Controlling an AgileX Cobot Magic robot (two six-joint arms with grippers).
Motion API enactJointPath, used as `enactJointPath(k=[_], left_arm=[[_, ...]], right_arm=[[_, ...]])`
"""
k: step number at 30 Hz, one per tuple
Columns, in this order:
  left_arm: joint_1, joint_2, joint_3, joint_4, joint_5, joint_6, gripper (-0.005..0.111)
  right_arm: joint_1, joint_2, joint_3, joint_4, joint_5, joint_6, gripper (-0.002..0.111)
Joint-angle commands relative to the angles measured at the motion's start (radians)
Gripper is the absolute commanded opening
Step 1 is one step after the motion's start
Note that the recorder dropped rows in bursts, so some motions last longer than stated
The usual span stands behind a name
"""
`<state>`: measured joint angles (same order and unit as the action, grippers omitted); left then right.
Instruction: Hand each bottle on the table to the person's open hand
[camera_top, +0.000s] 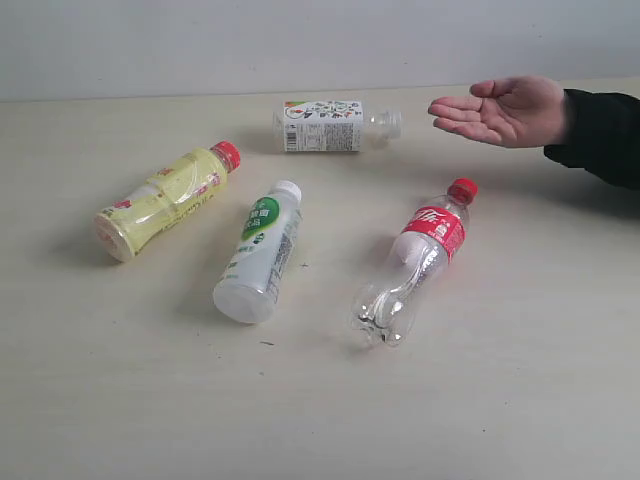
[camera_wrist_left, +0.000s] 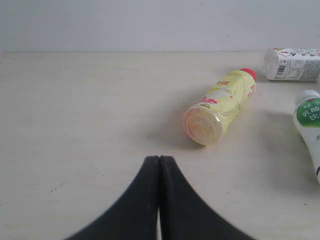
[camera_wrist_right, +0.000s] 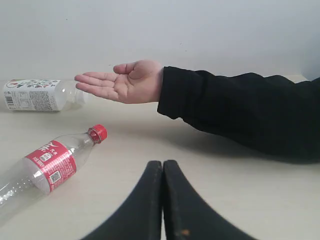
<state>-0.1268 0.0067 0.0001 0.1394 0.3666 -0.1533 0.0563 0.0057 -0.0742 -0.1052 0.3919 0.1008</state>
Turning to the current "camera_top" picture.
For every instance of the person's open hand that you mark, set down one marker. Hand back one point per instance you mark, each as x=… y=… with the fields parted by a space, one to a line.
x=515 y=112

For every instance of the clear bottle floral white label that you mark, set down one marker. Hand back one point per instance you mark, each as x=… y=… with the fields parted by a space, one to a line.
x=334 y=126

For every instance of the clear cola bottle red label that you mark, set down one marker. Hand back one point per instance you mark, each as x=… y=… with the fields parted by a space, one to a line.
x=383 y=310

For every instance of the white bottle green label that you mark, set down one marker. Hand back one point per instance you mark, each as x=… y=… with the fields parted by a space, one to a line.
x=248 y=289

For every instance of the yellow bottle red cap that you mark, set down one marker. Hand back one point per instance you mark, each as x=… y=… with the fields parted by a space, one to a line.
x=165 y=199

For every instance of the black sleeved forearm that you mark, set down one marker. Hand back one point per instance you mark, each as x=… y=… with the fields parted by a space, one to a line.
x=602 y=137

